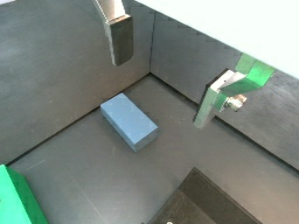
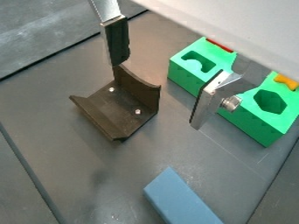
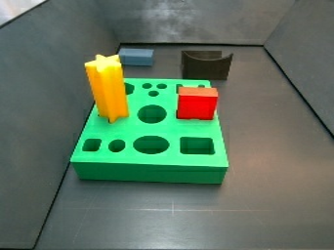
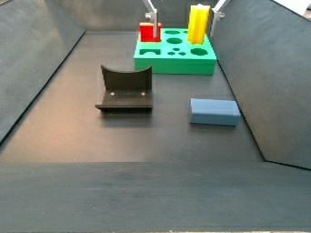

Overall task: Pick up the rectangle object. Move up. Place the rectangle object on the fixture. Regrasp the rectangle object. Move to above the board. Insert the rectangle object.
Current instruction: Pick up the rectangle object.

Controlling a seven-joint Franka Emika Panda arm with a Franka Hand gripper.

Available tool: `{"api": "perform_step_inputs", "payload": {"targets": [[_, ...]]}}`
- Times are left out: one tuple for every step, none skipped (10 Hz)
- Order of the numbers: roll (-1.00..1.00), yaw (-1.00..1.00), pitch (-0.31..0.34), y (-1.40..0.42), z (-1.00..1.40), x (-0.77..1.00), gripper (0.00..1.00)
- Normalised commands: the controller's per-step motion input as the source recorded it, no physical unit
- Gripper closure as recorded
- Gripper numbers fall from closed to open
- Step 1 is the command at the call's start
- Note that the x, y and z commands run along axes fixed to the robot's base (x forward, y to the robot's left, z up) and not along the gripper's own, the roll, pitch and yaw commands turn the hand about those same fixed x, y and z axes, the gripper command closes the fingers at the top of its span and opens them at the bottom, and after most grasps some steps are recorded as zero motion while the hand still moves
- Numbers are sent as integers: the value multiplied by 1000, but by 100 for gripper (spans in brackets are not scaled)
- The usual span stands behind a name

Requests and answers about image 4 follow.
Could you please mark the yellow star prism block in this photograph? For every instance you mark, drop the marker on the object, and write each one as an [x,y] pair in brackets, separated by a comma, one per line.
[198,21]

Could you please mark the green foam shape board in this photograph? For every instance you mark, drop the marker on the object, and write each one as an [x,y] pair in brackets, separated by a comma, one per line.
[175,55]

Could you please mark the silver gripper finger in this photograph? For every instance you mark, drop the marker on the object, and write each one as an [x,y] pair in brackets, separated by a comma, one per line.
[218,14]
[151,15]

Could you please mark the red rectangular block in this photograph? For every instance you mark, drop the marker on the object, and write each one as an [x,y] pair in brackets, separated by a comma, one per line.
[149,32]

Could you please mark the blue rectangular block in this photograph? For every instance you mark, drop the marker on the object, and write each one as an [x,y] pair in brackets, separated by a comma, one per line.
[214,112]

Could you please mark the black curved fixture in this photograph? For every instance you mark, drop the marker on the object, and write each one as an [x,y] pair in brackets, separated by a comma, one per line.
[127,89]

